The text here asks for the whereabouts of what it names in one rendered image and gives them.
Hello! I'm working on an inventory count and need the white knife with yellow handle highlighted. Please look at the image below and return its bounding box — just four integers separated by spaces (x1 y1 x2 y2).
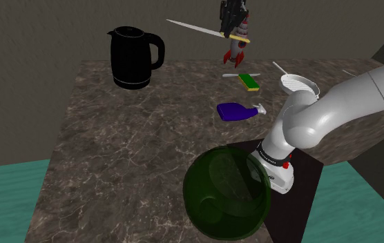
166 19 251 44

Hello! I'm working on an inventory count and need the red and white toy rocket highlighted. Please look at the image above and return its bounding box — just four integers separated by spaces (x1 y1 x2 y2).
222 12 250 69

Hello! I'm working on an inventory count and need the white flat utensil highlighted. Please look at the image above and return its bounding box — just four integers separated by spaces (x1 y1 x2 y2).
222 72 262 79

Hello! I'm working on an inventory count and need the green and yellow sponge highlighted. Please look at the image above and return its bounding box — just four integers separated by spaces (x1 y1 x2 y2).
238 73 260 93

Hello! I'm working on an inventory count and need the white grill pan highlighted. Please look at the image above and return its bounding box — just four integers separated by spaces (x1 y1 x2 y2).
272 61 321 99

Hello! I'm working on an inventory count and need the blue spray bottle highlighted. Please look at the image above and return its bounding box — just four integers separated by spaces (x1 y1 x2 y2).
215 101 267 122

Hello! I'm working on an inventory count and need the black electric kettle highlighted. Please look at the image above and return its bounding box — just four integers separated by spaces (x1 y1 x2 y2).
106 26 166 90

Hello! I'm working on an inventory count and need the green glass round bowl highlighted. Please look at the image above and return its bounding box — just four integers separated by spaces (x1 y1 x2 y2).
182 145 272 242

